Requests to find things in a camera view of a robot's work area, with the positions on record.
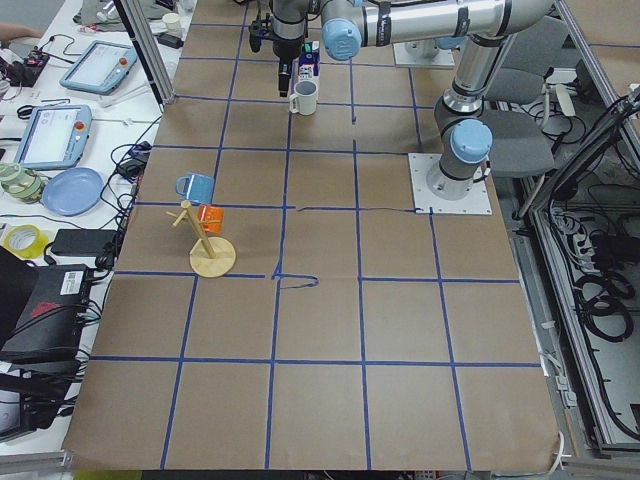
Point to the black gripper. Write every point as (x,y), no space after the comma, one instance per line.
(285,48)

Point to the white mug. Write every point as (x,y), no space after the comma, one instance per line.
(303,99)

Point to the blue white milk carton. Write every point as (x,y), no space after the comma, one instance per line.
(309,62)

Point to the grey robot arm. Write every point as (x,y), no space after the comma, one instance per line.
(470,36)

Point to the blue mug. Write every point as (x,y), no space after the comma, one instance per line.
(195,187)

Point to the orange mug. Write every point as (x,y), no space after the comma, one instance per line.
(211,218)

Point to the blue teach pendant upper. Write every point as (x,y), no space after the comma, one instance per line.
(101,68)

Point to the blue teach pendant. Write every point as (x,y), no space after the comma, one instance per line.
(101,68)
(55,137)

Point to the wooden mug tree stand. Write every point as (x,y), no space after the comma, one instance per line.
(211,256)

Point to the blue teach pendant lower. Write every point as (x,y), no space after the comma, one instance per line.
(55,137)

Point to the blue plate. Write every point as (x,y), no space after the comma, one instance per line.
(73,191)

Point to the grey office chair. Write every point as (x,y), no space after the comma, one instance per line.
(520,149)

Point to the black power adapter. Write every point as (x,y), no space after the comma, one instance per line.
(81,242)

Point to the green tape rolls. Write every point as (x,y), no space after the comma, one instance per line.
(20,183)

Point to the yellow tape roll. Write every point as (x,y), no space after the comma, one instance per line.
(26,241)

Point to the black computer box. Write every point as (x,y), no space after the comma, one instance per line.
(50,327)

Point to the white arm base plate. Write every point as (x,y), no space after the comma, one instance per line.
(435,193)

